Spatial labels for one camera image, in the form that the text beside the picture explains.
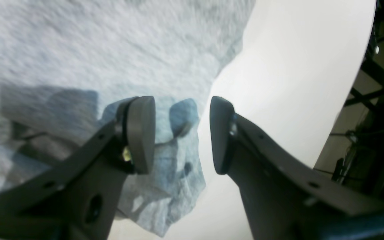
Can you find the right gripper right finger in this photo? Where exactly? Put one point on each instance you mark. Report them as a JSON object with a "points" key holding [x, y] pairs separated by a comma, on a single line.
{"points": [[283, 198]]}

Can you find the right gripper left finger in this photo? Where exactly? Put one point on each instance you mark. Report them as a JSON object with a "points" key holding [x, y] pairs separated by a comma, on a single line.
{"points": [[77, 199]]}

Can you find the grey T-shirt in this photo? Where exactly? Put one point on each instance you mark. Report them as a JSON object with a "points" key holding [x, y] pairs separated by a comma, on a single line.
{"points": [[65, 65]]}

